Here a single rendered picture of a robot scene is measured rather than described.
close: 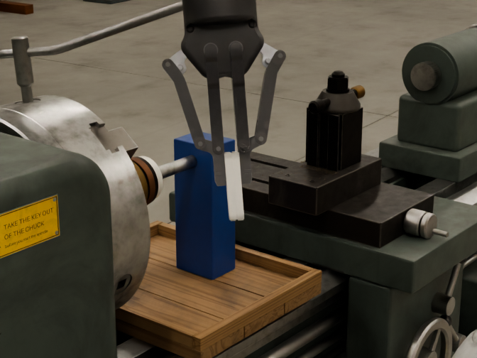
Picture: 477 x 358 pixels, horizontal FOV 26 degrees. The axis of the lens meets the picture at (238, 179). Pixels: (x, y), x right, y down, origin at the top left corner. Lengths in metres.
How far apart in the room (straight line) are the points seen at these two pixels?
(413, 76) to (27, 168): 1.31
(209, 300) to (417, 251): 0.35
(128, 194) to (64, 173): 0.25
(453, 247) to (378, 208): 0.14
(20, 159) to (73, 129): 0.25
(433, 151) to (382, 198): 0.47
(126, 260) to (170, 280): 0.36
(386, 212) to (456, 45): 0.62
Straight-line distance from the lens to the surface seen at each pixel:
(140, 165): 1.51
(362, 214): 1.73
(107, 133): 1.35
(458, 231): 1.81
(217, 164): 1.05
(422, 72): 2.22
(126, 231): 1.31
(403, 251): 1.71
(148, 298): 1.62
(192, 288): 1.65
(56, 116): 1.34
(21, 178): 1.04
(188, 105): 1.05
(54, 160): 1.08
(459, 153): 2.26
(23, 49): 1.38
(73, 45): 1.36
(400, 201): 1.80
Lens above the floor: 1.58
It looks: 19 degrees down
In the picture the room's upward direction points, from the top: straight up
